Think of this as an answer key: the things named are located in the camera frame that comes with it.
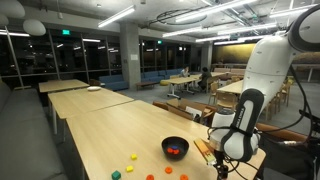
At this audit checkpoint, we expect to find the orange disc centre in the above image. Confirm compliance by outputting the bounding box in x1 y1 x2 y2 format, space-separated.
165 166 173 174

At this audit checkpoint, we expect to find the yellow cube far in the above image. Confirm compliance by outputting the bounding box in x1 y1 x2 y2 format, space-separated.
130 154 138 160

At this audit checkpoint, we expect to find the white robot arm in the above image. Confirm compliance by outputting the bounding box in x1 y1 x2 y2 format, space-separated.
208 5 320 171

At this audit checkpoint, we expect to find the blue sofa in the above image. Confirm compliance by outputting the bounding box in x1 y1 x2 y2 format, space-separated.
99 75 129 91

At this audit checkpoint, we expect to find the black camera tripod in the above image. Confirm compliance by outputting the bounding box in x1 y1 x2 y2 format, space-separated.
299 110 320 180

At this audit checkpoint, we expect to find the black bowl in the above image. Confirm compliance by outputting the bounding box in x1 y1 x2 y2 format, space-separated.
161 136 189 160

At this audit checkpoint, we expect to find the red-orange wooden disc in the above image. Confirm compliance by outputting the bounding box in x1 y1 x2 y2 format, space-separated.
167 148 173 154

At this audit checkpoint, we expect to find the yellow cube near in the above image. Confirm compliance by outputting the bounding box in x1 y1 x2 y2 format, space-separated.
126 166 134 172

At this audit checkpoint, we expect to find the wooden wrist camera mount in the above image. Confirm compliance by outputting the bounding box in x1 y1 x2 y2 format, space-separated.
194 138 216 165

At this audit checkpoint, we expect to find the brown leather chair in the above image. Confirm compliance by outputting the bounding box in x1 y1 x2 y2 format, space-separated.
256 123 307 141

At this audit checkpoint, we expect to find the yellow cube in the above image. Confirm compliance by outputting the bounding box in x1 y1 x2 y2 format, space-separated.
130 154 138 160
126 166 134 172

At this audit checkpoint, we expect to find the wooden table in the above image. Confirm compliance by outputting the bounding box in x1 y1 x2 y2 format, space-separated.
48 88 133 134
38 79 88 106

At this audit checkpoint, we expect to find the seated person dark jacket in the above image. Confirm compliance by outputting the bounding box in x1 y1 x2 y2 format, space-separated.
198 67 211 90

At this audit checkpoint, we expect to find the red disc far left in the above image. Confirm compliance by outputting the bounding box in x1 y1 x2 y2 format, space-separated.
180 174 188 180

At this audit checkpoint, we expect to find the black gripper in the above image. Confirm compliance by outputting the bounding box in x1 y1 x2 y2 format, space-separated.
214 151 228 180

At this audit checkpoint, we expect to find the green cube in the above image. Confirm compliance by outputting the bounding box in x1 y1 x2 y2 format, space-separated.
111 171 121 180

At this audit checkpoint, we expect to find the seated person white shirt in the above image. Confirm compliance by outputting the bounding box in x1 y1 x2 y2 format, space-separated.
180 67 190 77

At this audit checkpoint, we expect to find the orange disc under gripper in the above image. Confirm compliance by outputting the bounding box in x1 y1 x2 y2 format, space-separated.
146 174 154 180

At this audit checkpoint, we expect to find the grey sofa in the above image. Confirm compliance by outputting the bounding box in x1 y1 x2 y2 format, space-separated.
0 82 68 180

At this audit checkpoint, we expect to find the white plate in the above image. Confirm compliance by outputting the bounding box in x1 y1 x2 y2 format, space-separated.
87 86 101 92

